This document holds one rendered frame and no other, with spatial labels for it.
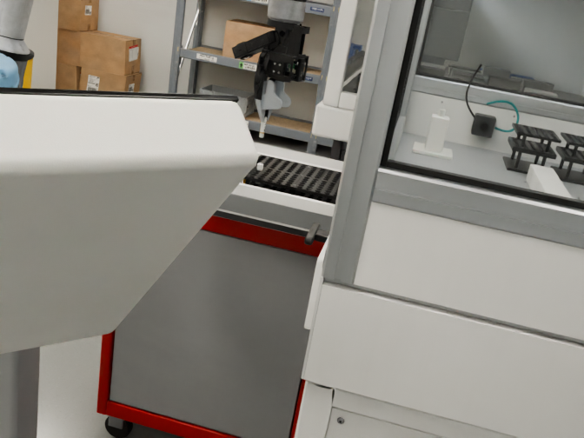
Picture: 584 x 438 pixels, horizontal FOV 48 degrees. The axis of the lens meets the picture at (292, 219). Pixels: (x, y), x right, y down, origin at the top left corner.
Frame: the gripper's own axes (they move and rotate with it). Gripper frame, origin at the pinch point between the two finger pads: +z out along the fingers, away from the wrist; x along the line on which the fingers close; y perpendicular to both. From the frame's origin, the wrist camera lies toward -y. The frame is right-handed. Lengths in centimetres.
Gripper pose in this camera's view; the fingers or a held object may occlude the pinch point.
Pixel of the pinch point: (262, 114)
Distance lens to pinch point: 144.8
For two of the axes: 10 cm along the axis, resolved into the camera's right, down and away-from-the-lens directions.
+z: -1.6, 9.2, 3.5
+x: 4.6, -2.4, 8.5
